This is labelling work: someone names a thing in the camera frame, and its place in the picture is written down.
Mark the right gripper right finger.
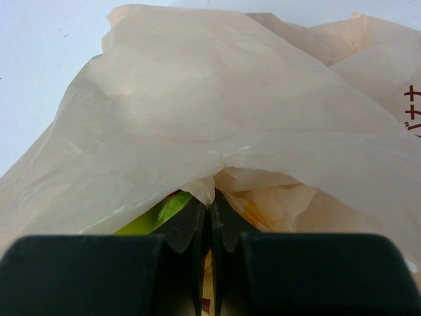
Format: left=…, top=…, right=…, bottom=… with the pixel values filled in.
left=210, top=192, right=420, bottom=315

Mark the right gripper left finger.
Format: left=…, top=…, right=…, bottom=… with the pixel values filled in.
left=1, top=199, right=207, bottom=315

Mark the green fake pear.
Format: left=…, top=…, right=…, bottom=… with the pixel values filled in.
left=114, top=190, right=193, bottom=236

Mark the translucent banana print plastic bag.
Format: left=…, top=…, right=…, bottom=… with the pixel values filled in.
left=1, top=5, right=420, bottom=315

